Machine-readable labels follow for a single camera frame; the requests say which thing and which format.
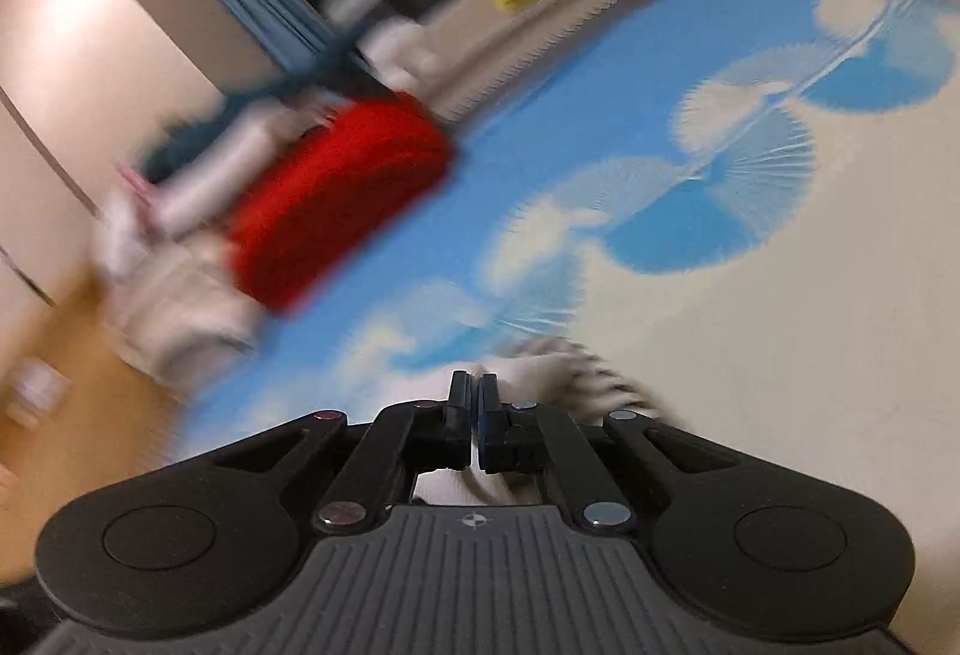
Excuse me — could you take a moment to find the black white striped garment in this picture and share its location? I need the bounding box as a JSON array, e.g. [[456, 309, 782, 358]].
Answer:
[[404, 334, 662, 507]]

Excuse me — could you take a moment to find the white folded clothes stack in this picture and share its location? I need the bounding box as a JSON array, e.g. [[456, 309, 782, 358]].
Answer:
[[99, 99, 319, 242]]

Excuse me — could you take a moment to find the cream folded blanket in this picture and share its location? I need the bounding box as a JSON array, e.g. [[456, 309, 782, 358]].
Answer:
[[91, 185, 263, 393]]

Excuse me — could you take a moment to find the red folded blanket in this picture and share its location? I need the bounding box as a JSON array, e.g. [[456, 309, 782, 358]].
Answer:
[[228, 92, 454, 312]]

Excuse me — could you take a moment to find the blue white patterned bedspread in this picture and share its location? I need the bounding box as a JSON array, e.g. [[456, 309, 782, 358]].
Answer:
[[176, 0, 958, 605]]

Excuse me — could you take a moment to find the blue shark plush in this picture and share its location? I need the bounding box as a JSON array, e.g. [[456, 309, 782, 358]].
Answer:
[[139, 35, 387, 185]]

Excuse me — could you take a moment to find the white round plush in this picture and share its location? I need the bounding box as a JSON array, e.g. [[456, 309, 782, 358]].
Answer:
[[358, 17, 444, 92]]

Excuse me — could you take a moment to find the wooden bed frame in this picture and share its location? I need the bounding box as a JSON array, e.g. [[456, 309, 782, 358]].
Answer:
[[2, 0, 613, 574]]

